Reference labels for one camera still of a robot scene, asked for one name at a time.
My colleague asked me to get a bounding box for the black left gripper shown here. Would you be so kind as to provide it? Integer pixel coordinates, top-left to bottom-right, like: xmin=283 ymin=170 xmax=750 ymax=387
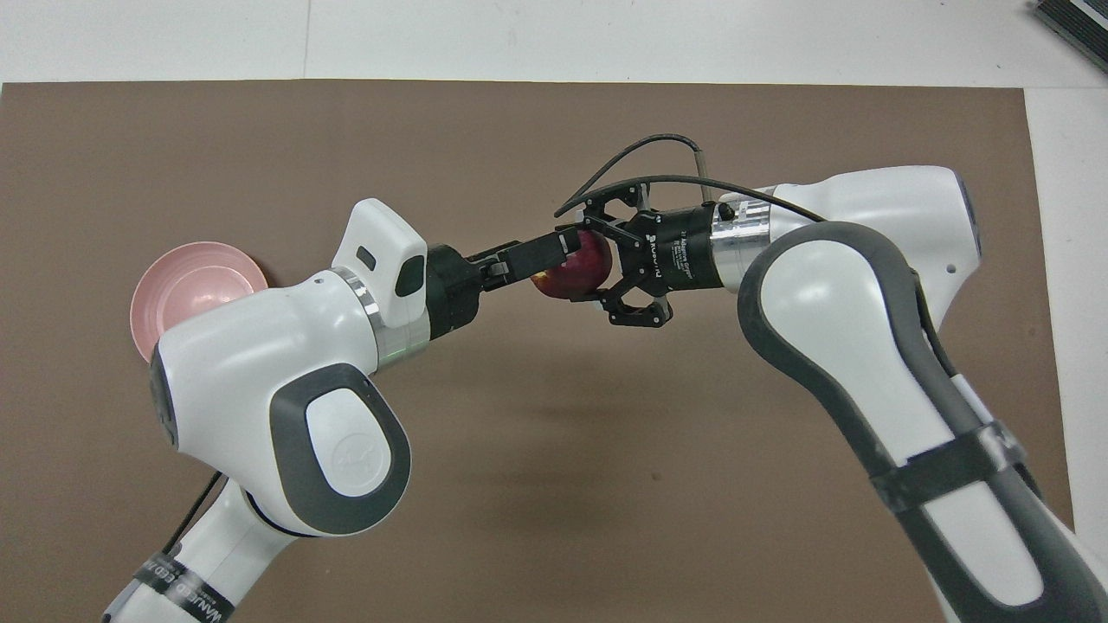
xmin=426 ymin=227 xmax=583 ymax=341

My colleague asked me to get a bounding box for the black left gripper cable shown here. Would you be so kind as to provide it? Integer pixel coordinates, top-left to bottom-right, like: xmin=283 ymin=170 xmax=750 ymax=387
xmin=163 ymin=472 xmax=223 ymax=556

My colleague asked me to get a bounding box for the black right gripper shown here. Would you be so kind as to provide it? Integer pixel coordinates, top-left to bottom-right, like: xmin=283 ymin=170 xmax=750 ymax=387
xmin=578 ymin=180 xmax=725 ymax=330

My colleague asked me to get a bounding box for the dark ribbed device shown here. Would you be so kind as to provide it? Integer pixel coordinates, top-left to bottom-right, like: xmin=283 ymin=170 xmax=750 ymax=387
xmin=1030 ymin=0 xmax=1108 ymax=74

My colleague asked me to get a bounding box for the dark red apple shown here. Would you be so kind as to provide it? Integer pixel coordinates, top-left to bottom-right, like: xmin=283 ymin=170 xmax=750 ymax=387
xmin=530 ymin=232 xmax=614 ymax=301

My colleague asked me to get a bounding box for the brown table mat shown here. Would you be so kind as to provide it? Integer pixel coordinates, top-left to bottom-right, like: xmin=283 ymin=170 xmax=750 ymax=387
xmin=0 ymin=80 xmax=1076 ymax=623

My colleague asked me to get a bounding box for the pink plate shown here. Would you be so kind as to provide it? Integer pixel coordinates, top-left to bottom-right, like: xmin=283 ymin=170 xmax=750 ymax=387
xmin=130 ymin=241 xmax=269 ymax=364

